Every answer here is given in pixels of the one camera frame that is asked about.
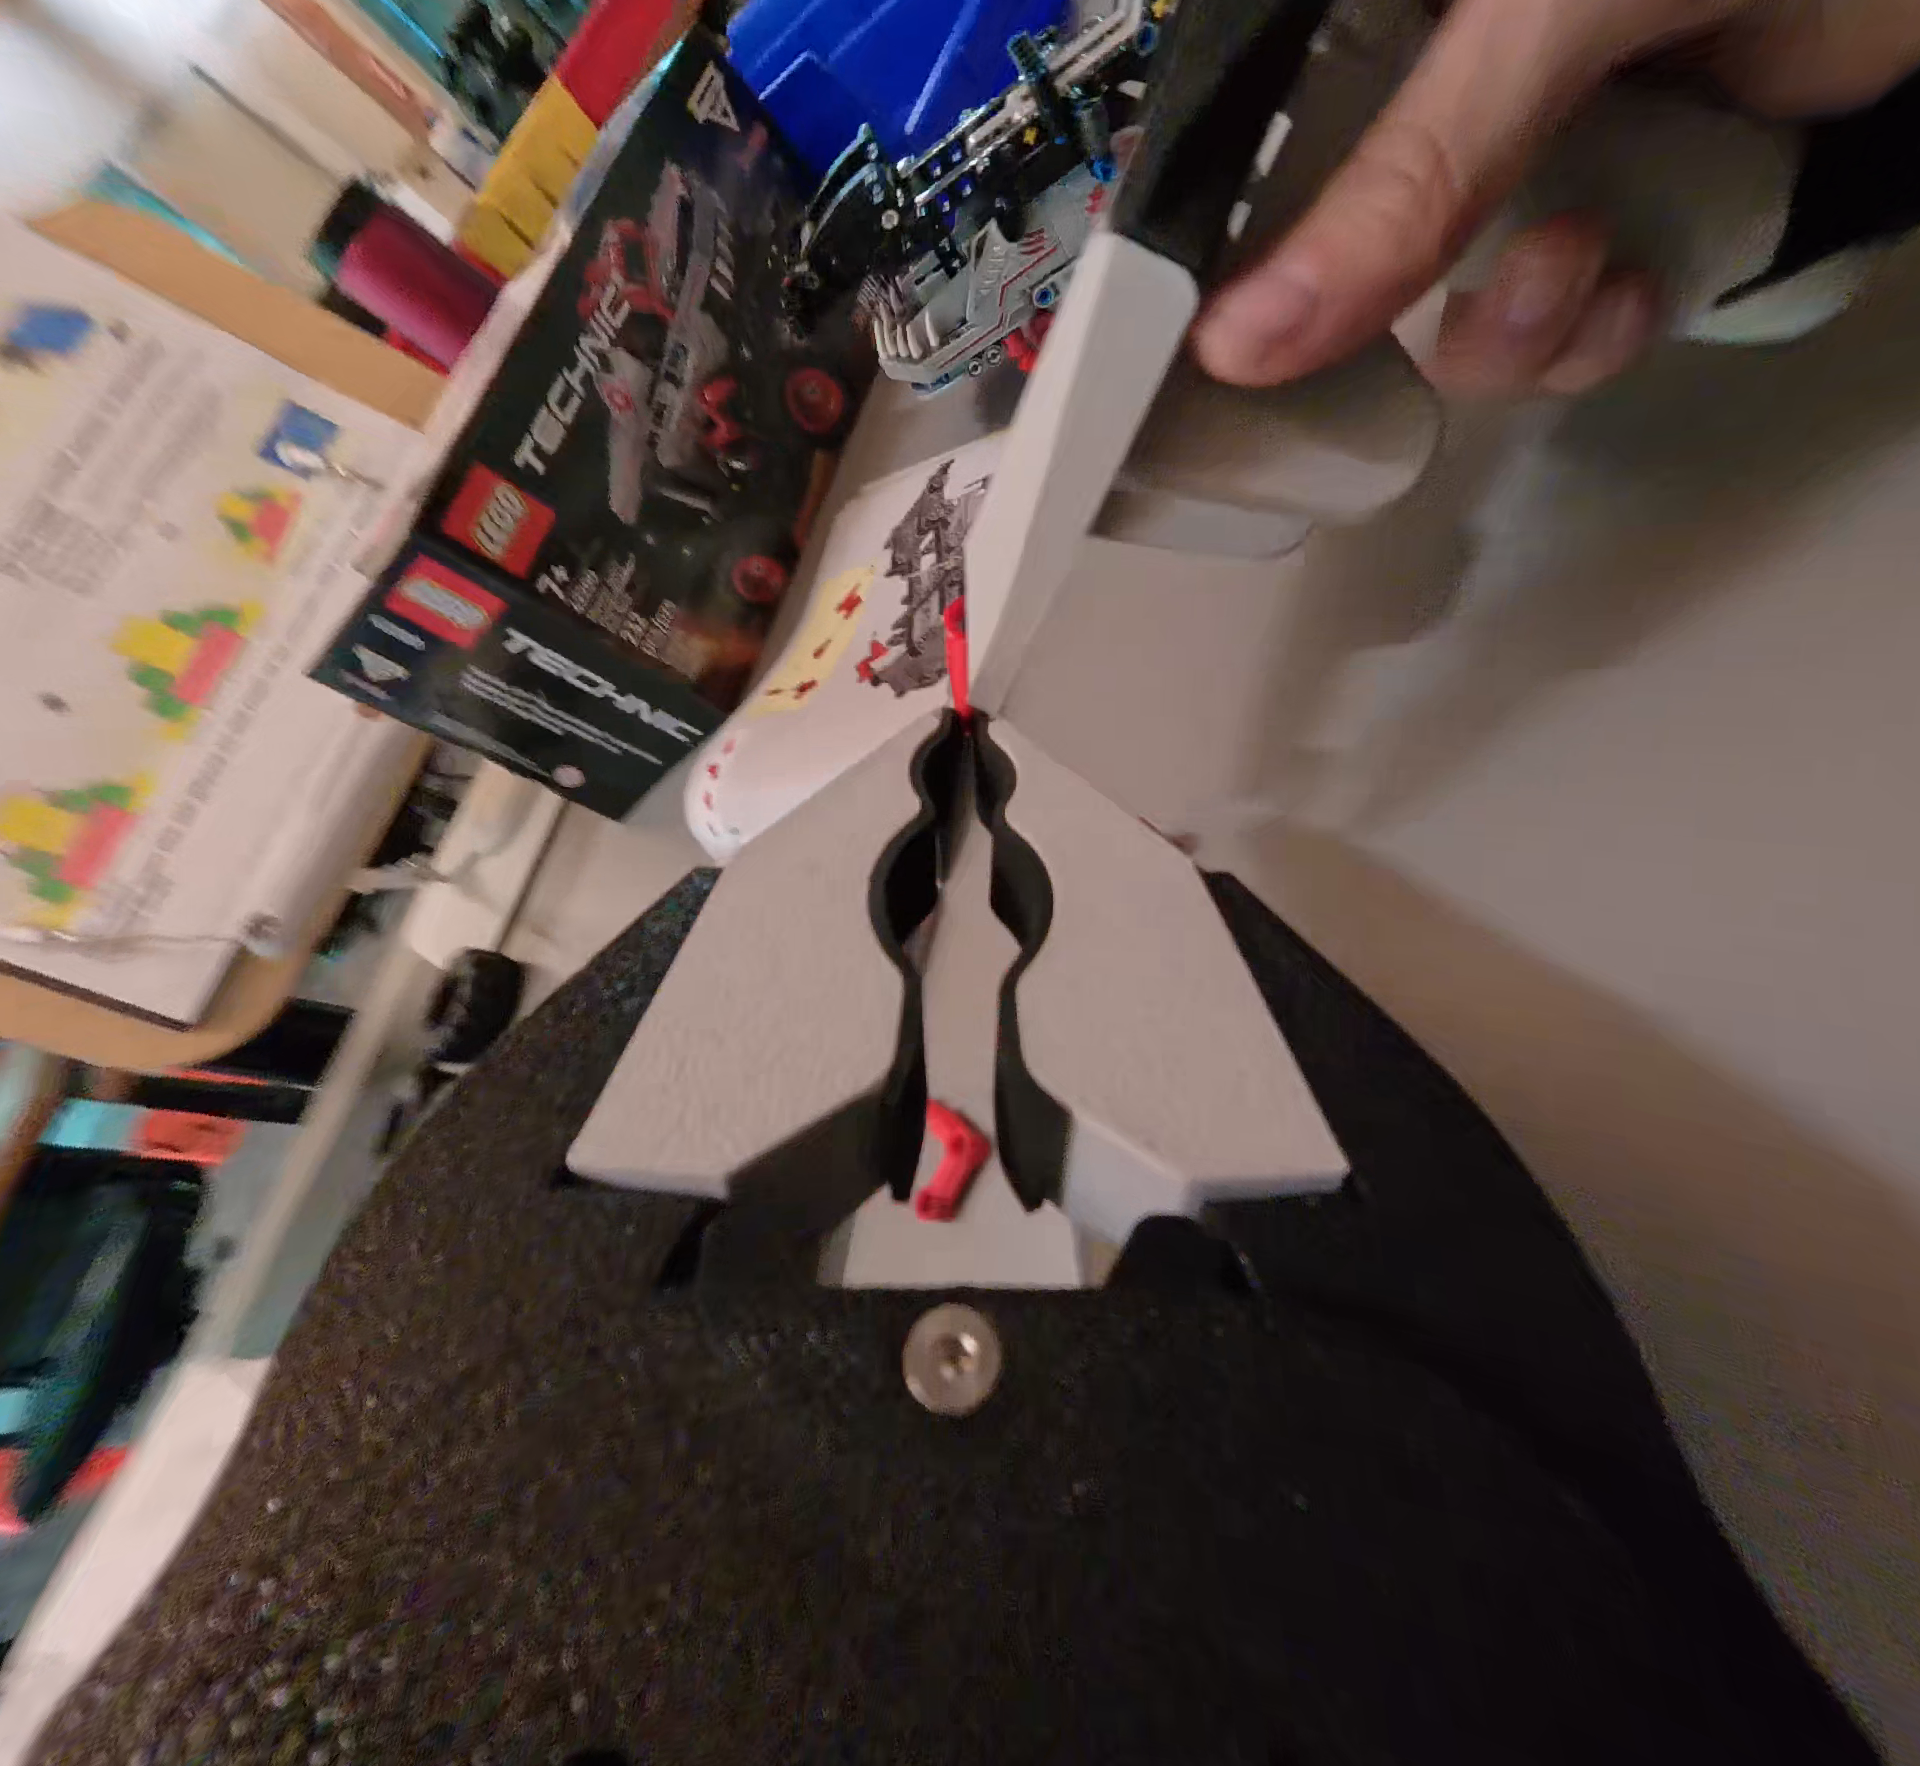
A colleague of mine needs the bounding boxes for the magenta cylinder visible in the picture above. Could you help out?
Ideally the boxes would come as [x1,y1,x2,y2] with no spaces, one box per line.
[311,179,506,377]

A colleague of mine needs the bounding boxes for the toy building instruction booklet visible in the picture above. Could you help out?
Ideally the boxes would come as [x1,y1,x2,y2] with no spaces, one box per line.
[684,435,1011,857]

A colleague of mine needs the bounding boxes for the grey toy truck model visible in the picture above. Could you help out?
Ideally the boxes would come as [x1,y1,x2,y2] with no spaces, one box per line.
[788,0,1208,407]

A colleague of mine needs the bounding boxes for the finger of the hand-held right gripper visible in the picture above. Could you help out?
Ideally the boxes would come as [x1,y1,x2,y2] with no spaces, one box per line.
[1003,341,1448,841]
[972,227,1204,721]

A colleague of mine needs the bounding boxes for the red angled toy beam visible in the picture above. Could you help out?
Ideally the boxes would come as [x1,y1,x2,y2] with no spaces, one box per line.
[911,1100,992,1223]

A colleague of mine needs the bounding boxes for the black toy set box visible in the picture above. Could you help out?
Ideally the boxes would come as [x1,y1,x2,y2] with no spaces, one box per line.
[308,39,891,825]

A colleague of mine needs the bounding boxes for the black toy tire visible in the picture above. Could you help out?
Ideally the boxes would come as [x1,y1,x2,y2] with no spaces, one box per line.
[426,947,529,1067]

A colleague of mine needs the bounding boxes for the brick picture sheet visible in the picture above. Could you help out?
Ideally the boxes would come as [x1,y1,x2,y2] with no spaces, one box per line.
[0,213,439,1030]

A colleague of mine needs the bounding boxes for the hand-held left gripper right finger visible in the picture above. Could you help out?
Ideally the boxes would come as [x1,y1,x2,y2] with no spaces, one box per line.
[972,713,1352,1291]

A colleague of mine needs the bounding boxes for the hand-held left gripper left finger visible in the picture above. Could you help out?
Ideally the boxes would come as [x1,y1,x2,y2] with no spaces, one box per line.
[567,717,962,1200]

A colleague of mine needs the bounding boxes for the red and yellow carton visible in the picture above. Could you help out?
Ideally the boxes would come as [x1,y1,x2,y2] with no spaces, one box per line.
[453,0,725,287]

